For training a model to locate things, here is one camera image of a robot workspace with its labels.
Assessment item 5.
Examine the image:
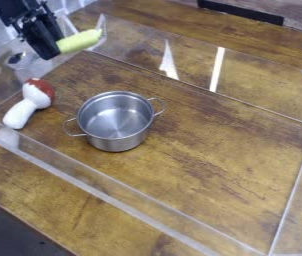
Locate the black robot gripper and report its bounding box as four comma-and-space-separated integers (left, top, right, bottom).
0, 0, 64, 60

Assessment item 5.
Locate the plush red white mushroom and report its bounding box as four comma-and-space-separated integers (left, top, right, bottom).
2, 78, 55, 129

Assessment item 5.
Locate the small stainless steel pot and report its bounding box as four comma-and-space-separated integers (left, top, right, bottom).
63, 91, 165, 152

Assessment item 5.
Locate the black bar in background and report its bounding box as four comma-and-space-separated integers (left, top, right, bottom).
196, 0, 284, 26

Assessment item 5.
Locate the clear acrylic enclosure wall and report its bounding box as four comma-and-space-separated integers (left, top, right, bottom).
0, 0, 302, 256

